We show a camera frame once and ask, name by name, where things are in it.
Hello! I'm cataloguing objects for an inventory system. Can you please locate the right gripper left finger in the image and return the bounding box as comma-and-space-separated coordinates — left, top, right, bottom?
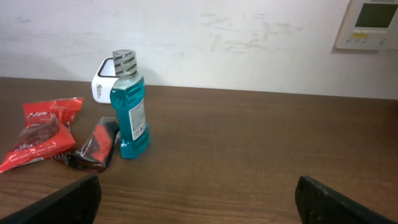
1, 175, 101, 224

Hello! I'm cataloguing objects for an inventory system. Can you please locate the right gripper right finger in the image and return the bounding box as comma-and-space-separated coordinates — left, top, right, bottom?
295, 175, 397, 224

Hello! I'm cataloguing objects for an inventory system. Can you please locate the black red snack packet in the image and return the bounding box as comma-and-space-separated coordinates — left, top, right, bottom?
54, 117, 119, 172

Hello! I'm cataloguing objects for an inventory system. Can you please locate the red snack bag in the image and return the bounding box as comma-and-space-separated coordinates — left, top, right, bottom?
1, 97, 84, 173

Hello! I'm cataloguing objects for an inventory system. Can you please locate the blue mouthwash bottle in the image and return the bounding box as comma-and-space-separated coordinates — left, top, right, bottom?
110, 50, 149, 159

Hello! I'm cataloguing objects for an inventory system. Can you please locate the wall thermostat panel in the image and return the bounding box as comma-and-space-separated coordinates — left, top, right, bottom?
335, 0, 397, 50

